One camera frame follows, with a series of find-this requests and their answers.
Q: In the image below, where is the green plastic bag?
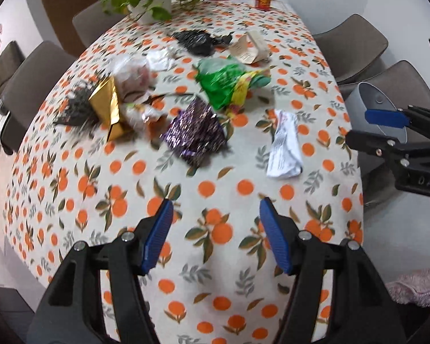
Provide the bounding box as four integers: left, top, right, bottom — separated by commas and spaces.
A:
193, 56, 271, 116

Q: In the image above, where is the purple glitter wrapper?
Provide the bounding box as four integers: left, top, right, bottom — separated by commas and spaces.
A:
161, 97, 228, 167

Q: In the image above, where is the black plastic bag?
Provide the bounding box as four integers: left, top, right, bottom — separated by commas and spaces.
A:
172, 30, 234, 57

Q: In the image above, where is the orange print tablecloth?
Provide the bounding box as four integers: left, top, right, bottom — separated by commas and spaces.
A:
3, 0, 364, 344

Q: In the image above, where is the grey bin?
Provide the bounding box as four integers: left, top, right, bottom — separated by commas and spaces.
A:
345, 82, 409, 147

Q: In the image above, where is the gold foil wrapper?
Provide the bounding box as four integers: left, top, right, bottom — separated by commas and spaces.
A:
89, 76, 132, 142

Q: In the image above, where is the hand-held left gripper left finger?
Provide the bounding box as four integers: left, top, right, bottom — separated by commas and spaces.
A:
27, 198, 174, 344

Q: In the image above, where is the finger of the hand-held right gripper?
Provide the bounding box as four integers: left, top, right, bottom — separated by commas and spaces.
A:
345, 130, 421, 163
364, 105, 430, 142

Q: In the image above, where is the grey chair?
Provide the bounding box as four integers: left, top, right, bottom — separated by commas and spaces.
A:
1, 41, 80, 155
72, 0, 130, 49
311, 14, 389, 84
344, 60, 430, 115
0, 41, 26, 87

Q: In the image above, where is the clear plastic bag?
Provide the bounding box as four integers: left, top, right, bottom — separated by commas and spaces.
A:
113, 55, 157, 96

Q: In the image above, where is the cream paper carton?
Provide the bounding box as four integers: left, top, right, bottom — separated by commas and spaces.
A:
228, 32, 268, 65

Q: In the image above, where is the white tissue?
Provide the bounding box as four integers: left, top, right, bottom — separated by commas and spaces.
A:
146, 46, 178, 71

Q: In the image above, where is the crumpled white printed paper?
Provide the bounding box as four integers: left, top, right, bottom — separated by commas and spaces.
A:
266, 109, 305, 179

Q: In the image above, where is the black mesh net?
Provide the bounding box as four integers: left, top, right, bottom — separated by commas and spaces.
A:
53, 82, 101, 127

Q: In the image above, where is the pink fuzzy clothing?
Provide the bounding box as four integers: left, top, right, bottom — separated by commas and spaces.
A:
385, 271, 430, 307

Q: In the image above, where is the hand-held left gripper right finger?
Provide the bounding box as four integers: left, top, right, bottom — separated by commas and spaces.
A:
259, 197, 407, 344

